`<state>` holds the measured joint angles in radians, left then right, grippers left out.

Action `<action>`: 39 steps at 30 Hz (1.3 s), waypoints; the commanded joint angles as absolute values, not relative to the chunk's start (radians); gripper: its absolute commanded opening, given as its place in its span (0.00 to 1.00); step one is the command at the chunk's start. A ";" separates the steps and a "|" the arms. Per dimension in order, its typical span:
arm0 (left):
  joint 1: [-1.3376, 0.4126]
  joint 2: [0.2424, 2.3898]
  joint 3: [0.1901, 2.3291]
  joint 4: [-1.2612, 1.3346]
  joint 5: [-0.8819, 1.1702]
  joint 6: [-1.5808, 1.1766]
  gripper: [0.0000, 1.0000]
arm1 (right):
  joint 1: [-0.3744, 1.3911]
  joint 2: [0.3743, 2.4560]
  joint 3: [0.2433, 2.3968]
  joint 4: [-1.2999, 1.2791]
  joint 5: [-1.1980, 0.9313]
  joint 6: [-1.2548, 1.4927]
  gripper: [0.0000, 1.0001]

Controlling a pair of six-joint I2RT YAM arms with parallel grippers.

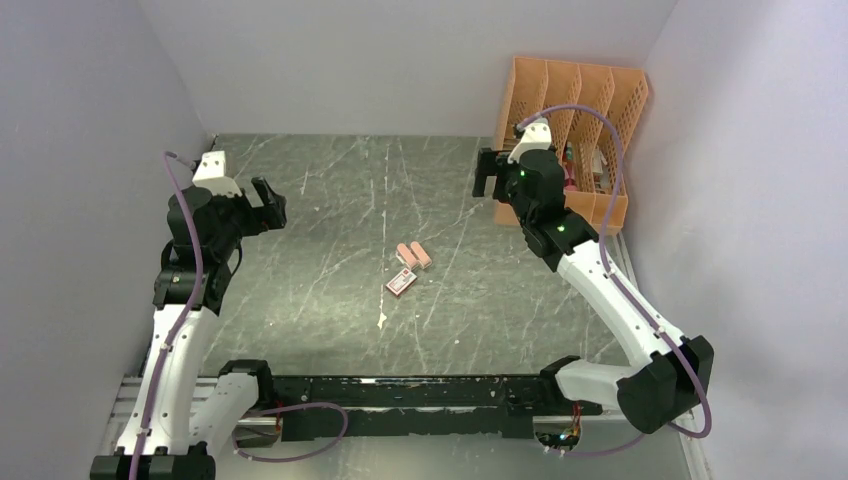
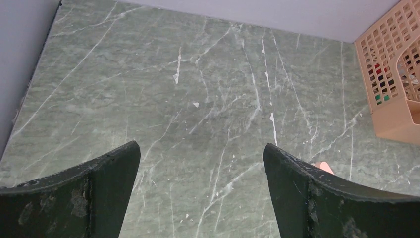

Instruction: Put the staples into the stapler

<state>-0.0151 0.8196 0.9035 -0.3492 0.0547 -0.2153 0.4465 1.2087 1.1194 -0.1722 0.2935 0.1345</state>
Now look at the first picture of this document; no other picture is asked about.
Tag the pink items in organizer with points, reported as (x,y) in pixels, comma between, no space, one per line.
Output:
(587,171)

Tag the orange file organizer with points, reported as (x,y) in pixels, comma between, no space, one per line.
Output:
(618,93)

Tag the pink stapler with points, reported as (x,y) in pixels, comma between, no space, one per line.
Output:
(423,258)
(408,258)

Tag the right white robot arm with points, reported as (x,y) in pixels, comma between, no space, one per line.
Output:
(668,372)

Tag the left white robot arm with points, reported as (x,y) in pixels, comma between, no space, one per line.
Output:
(168,434)

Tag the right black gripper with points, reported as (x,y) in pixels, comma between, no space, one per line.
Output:
(492,164)

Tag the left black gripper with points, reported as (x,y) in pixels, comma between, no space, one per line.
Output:
(260,218)

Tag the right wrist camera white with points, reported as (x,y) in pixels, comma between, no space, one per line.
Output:
(536,136)

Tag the red white staple box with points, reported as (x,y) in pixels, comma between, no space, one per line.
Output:
(401,282)

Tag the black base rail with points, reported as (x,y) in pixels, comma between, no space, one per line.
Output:
(305,408)

